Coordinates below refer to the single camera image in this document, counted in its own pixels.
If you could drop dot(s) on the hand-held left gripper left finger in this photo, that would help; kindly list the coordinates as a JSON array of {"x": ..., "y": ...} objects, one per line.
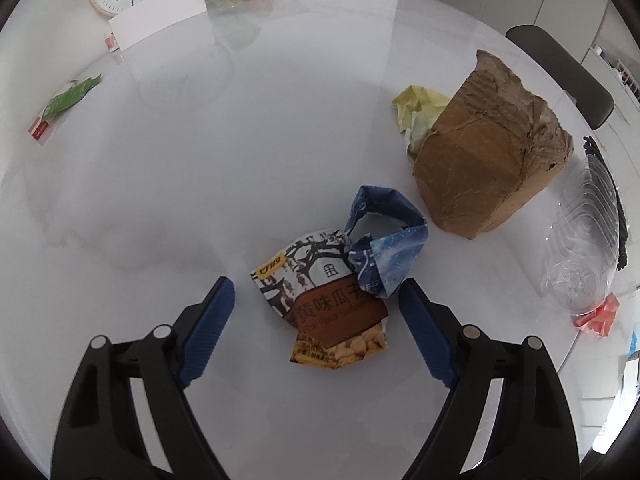
[{"x": 210, "y": 330}]

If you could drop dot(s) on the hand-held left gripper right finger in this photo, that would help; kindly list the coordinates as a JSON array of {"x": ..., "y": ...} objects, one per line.
[{"x": 425, "y": 330}]

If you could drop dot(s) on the blue wrapper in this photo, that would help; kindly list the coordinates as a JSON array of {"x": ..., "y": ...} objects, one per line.
[{"x": 395, "y": 255}]

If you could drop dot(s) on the brown seed snack packet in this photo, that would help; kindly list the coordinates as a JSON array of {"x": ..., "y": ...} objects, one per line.
[{"x": 325, "y": 310}]

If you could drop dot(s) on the clear plastic bottle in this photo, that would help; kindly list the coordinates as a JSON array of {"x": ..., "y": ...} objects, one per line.
[{"x": 575, "y": 240}]

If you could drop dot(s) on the red plastic scrap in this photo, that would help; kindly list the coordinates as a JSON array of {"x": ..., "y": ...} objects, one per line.
[{"x": 602, "y": 315}]

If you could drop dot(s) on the crumpled brown paper bag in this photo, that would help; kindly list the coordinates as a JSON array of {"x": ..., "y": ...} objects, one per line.
[{"x": 480, "y": 160}]

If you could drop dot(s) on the crumpled yellow paper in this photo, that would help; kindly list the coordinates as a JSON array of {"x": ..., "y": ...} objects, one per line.
[{"x": 415, "y": 105}]

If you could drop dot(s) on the green snack packet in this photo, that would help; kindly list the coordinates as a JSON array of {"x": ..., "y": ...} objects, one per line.
[{"x": 65, "y": 102}]

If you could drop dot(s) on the grey chair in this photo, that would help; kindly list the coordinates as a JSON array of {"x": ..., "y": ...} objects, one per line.
[{"x": 560, "y": 60}]

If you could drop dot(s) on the small red white packet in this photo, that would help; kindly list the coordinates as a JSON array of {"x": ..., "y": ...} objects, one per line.
[{"x": 111, "y": 41}]

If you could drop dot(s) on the white drawer cabinet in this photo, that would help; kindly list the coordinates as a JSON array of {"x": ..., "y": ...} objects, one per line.
[{"x": 600, "y": 75}]

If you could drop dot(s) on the white card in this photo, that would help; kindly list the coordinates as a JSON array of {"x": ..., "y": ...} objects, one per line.
[{"x": 160, "y": 15}]

